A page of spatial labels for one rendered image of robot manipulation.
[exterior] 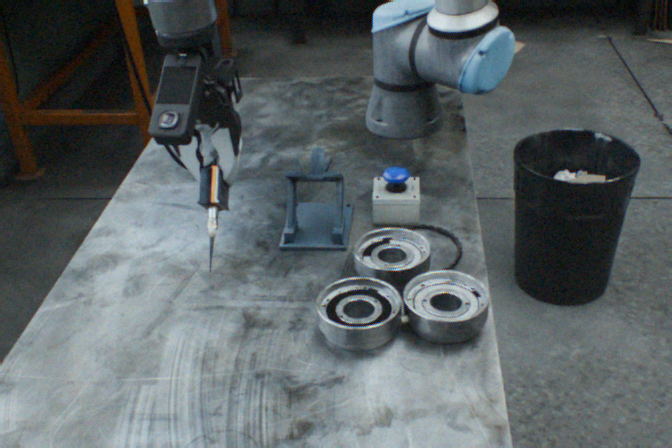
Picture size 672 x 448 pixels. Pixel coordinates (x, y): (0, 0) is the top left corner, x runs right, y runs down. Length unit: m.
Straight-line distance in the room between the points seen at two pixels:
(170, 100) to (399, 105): 0.61
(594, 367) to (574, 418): 0.20
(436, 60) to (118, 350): 0.70
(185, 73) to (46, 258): 1.91
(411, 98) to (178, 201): 0.46
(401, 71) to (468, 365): 0.65
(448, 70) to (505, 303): 1.16
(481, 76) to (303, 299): 0.50
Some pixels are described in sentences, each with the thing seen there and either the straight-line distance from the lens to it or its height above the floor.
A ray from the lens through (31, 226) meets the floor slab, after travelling 3.01.
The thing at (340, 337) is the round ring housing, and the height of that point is 0.82.
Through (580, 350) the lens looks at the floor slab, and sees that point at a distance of 2.23.
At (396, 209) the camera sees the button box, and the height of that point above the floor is 0.83.
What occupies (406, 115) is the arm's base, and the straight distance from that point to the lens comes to 1.44.
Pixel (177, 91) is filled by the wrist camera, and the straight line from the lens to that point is 0.93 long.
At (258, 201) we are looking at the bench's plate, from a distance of 1.27.
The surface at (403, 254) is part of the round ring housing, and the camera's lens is 1.08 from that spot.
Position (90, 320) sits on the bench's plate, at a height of 0.80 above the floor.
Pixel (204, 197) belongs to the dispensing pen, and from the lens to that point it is 1.00.
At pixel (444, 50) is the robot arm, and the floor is 0.99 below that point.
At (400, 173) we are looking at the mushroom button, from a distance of 1.17.
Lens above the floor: 1.42
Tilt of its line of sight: 32 degrees down
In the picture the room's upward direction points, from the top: 3 degrees counter-clockwise
